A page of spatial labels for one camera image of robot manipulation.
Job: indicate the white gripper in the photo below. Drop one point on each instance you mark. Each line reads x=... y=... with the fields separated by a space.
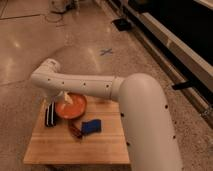
x=55 y=96

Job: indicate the orange ceramic bowl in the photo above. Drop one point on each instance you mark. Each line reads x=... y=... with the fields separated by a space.
x=68 y=111

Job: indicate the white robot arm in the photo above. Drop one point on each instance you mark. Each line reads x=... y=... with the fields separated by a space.
x=147 y=124

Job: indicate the black striped rectangular block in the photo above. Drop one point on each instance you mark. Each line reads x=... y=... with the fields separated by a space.
x=50 y=116

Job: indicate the brown wooden object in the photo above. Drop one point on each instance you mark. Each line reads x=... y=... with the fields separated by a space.
x=74 y=130

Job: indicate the blue rectangular sponge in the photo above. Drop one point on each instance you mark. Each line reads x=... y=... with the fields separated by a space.
x=92 y=126

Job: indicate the wooden table top board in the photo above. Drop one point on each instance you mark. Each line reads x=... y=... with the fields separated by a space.
x=56 y=145

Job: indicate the blue tape cross mark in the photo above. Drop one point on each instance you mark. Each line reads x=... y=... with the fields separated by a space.
x=106 y=51

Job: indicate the black floor plate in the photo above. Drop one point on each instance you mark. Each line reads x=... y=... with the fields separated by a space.
x=122 y=24

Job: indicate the white machine base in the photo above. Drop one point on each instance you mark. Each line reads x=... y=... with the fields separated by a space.
x=61 y=6

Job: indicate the black handle on rail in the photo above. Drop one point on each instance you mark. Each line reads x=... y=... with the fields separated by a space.
x=182 y=85

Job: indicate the long counter rail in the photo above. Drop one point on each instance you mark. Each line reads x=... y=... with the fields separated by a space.
x=179 y=61

